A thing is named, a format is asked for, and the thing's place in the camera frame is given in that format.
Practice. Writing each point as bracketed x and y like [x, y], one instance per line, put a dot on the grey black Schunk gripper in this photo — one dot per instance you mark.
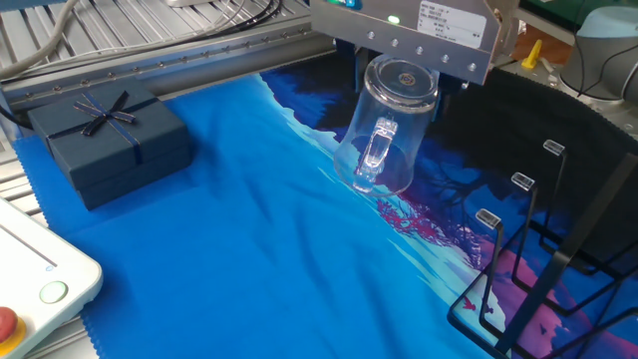
[399, 20]

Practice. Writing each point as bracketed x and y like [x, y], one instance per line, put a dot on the silver UR5 robot arm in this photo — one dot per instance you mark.
[593, 55]

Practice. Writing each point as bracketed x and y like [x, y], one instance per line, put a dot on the black metal cup rack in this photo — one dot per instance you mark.
[555, 269]

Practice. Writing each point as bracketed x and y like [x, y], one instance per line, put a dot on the yellow plastic cone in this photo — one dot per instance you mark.
[532, 55]

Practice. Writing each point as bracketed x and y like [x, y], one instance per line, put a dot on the blue landscape printed cloth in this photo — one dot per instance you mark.
[249, 224]

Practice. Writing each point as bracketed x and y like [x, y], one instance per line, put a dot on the dark blue ribboned gift box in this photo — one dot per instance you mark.
[109, 144]

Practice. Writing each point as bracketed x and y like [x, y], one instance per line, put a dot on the white teach pendant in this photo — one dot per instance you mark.
[30, 269]

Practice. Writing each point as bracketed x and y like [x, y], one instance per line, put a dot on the beige frame post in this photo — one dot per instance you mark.
[513, 42]

